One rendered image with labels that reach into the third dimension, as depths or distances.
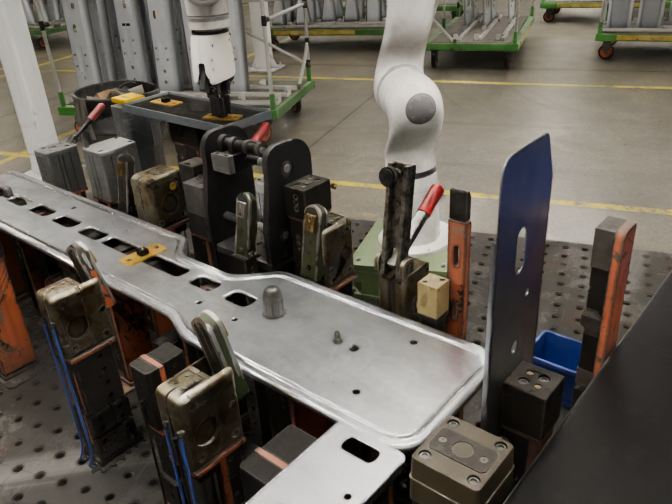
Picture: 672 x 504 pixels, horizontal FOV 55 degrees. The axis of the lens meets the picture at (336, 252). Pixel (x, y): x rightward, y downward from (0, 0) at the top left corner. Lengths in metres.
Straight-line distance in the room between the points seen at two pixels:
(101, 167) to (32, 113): 3.39
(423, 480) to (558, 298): 1.00
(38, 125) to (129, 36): 1.31
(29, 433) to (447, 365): 0.84
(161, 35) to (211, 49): 4.28
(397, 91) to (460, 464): 0.90
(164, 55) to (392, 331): 4.89
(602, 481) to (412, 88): 0.90
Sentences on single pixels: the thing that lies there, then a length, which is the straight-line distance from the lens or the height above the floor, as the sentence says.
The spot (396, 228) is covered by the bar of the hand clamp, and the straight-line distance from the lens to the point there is 0.96.
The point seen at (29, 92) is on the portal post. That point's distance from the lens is 4.85.
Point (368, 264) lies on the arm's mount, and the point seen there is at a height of 0.79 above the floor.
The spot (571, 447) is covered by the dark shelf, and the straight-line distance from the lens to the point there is 0.74.
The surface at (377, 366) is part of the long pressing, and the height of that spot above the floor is 1.00.
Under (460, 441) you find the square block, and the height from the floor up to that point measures 1.06.
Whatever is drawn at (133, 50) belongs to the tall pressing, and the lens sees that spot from 5.80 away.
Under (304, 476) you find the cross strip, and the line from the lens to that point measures 0.74.
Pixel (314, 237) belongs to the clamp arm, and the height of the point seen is 1.06.
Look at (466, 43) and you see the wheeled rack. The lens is 7.16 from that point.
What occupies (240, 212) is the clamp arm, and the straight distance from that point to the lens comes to 1.17.
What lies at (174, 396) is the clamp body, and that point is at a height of 1.04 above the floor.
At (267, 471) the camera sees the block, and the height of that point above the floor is 0.98.
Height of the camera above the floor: 1.53
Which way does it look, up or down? 28 degrees down
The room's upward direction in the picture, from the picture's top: 4 degrees counter-clockwise
